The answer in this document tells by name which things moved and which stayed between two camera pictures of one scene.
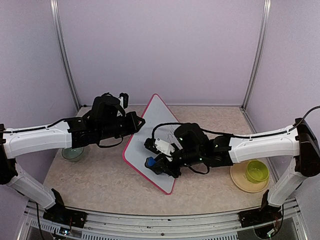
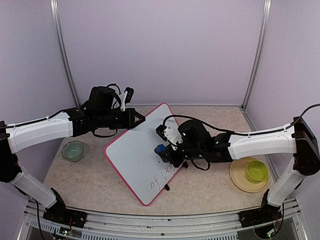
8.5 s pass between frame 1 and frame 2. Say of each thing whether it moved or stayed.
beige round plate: stayed
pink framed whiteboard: moved
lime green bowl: stayed
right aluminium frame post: stayed
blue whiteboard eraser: moved
